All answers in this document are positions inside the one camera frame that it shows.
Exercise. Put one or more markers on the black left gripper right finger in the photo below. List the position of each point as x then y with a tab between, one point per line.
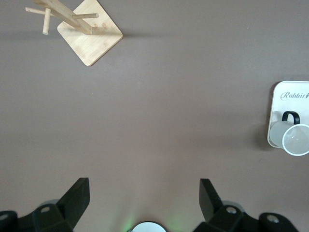
210	203

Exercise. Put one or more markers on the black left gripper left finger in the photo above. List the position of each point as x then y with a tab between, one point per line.
74	203

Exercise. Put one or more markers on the wooden cup rack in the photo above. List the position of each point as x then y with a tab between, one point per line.
89	46

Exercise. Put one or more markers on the beige rabbit print tray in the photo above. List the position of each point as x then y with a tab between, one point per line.
289	106

